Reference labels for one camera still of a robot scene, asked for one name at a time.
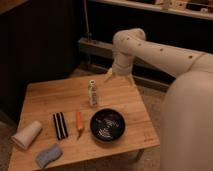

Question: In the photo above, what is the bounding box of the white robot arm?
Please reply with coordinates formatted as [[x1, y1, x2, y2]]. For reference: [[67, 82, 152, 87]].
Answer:
[[111, 28, 213, 171]]

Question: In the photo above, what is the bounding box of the orange carrot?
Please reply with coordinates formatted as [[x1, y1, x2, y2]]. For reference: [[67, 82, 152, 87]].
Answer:
[[76, 112, 84, 140]]

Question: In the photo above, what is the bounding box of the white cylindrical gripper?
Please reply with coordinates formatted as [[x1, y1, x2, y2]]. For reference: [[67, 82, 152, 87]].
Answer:
[[104, 55, 135, 87]]

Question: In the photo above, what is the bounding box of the wooden table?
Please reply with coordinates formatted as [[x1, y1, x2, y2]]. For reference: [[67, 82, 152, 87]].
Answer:
[[8, 74, 159, 171]]

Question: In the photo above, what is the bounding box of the white paper cup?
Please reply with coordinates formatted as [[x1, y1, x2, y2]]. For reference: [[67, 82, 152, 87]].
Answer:
[[11, 121, 42, 150]]

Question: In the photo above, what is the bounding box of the blue grey sponge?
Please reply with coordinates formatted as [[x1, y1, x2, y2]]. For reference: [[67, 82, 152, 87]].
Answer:
[[35, 144, 63, 169]]

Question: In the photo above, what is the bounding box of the metal pole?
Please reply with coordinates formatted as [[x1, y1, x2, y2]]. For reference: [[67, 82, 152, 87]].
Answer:
[[83, 0, 92, 41]]

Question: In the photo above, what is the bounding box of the wooden shelf unit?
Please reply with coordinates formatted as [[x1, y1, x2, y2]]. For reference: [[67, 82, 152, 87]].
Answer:
[[78, 0, 213, 91]]

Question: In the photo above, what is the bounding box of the black round pan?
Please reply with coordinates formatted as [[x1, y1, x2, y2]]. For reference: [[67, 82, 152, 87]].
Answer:
[[90, 108, 126, 142]]

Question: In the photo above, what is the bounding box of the black white striped block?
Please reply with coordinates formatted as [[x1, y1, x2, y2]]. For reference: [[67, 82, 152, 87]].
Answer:
[[53, 112, 68, 140]]

